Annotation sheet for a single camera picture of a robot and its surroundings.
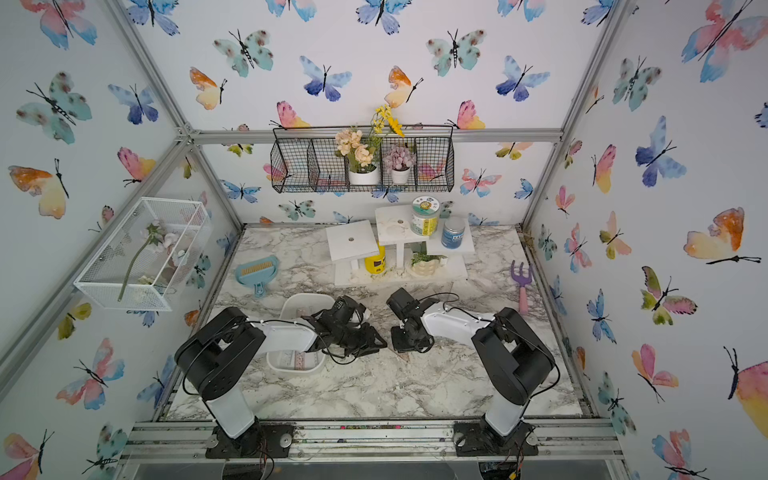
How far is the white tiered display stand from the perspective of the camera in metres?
0.91

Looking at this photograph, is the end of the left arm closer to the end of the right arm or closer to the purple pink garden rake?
the end of the right arm

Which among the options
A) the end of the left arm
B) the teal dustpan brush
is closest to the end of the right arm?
the end of the left arm

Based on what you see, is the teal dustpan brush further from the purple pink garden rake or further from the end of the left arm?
the purple pink garden rake

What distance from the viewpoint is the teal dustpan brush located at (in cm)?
103

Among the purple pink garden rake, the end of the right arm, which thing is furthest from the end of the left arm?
the purple pink garden rake
